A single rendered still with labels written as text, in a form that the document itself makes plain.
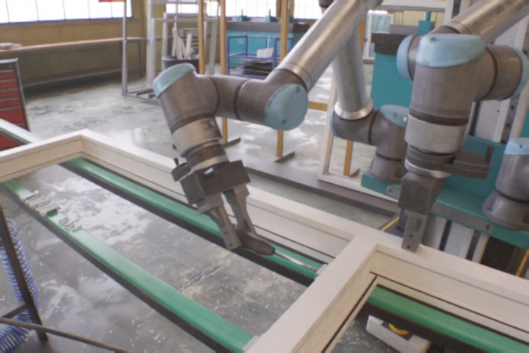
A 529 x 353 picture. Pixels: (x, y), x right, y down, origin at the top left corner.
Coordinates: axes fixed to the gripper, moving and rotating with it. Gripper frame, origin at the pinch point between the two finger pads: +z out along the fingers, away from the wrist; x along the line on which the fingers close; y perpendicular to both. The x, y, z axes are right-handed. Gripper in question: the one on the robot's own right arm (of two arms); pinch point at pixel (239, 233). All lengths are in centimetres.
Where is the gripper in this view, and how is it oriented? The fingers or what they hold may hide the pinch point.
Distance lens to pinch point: 68.5
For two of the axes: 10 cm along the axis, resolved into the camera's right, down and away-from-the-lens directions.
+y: 7.1, -3.7, -6.0
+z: 4.0, 9.1, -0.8
